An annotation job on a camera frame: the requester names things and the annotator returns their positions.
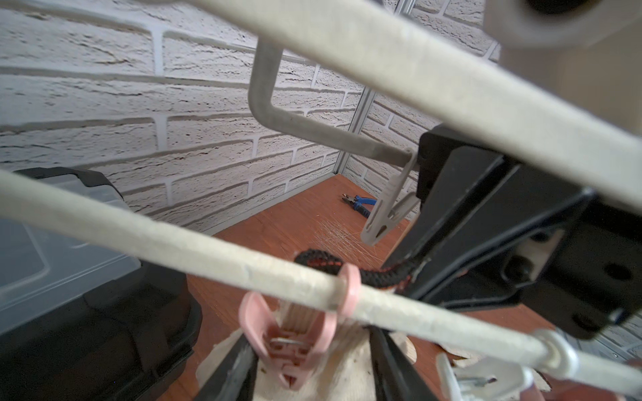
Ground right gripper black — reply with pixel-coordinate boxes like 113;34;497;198
392;125;641;339

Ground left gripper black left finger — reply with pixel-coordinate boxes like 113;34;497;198
195;334;258;401

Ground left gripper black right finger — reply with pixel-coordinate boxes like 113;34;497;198
368;327;439;401

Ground white glove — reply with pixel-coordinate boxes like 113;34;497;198
195;300;553;401

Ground white plastic clip hanger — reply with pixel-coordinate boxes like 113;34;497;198
0;0;642;397

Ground pink clothes clip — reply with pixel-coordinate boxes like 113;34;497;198
238;263;361;391

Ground white clothes clip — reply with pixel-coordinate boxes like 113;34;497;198
436;330;579;400

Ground grey plastic clip hanger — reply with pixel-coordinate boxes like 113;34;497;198
247;38;411;167

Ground black plastic toolbox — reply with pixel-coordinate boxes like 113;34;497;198
0;166;204;401

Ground blue handled pliers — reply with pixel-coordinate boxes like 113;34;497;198
342;194;377;218

